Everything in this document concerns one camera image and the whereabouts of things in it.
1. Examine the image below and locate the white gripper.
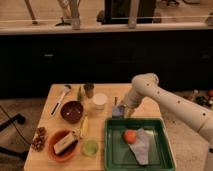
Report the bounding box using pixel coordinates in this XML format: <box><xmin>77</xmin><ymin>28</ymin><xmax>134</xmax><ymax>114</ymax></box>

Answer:
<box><xmin>122</xmin><ymin>88</ymin><xmax>144</xmax><ymax>118</ymax></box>

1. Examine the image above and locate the blue sponge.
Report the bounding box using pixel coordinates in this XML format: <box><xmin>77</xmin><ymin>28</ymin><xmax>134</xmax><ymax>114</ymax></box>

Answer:
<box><xmin>112</xmin><ymin>105</ymin><xmax>125</xmax><ymax>117</ymax></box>

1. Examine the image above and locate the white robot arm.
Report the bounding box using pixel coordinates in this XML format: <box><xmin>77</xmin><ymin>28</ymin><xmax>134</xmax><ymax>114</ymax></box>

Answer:
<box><xmin>122</xmin><ymin>73</ymin><xmax>213</xmax><ymax>171</ymax></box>

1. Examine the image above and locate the white plastic cup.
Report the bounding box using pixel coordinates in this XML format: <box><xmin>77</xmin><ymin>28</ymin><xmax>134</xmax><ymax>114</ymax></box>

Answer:
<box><xmin>93</xmin><ymin>93</ymin><xmax>107</xmax><ymax>110</ymax></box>

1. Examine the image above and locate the small metal cup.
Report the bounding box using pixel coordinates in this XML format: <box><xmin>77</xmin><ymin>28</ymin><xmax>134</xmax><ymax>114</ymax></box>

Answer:
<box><xmin>83</xmin><ymin>83</ymin><xmax>94</xmax><ymax>98</ymax></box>

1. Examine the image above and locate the green plastic cup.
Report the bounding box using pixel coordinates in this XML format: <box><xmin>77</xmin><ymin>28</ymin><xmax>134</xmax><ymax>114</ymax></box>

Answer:
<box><xmin>82</xmin><ymin>140</ymin><xmax>99</xmax><ymax>157</ymax></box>

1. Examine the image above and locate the orange fruit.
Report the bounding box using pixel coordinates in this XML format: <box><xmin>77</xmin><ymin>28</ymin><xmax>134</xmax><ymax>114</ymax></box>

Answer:
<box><xmin>123</xmin><ymin>129</ymin><xmax>137</xmax><ymax>144</ymax></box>

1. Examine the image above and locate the grey cloth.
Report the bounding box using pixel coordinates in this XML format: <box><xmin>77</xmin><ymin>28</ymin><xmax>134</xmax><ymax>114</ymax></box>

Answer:
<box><xmin>129</xmin><ymin>128</ymin><xmax>151</xmax><ymax>165</ymax></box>

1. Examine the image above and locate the green plastic tray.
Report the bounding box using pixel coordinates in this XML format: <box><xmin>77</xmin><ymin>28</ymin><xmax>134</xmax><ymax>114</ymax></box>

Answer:
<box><xmin>104</xmin><ymin>118</ymin><xmax>176</xmax><ymax>171</ymax></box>

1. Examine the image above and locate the green vegetable piece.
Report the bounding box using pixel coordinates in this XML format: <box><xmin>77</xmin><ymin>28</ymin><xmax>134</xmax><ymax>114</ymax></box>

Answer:
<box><xmin>77</xmin><ymin>86</ymin><xmax>82</xmax><ymax>102</ymax></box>

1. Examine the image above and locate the dark red bowl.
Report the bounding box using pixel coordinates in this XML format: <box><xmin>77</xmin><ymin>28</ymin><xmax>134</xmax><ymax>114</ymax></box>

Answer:
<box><xmin>60</xmin><ymin>101</ymin><xmax>84</xmax><ymax>124</ymax></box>

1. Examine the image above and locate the brown white box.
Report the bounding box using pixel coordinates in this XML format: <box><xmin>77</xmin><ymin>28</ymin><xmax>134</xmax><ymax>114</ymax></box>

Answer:
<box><xmin>53</xmin><ymin>132</ymin><xmax>77</xmax><ymax>155</ymax></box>

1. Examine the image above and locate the orange bowl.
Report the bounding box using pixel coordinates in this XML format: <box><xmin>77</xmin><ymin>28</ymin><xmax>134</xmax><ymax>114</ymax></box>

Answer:
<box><xmin>48</xmin><ymin>130</ymin><xmax>78</xmax><ymax>163</ymax></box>

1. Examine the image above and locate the bunch of brown grapes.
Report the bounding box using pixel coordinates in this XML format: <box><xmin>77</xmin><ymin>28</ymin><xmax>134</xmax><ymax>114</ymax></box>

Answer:
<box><xmin>31</xmin><ymin>127</ymin><xmax>46</xmax><ymax>151</ymax></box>

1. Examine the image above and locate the black stand base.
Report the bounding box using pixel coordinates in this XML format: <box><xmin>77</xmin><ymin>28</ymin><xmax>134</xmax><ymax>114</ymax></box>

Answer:
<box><xmin>0</xmin><ymin>105</ymin><xmax>30</xmax><ymax>161</ymax></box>

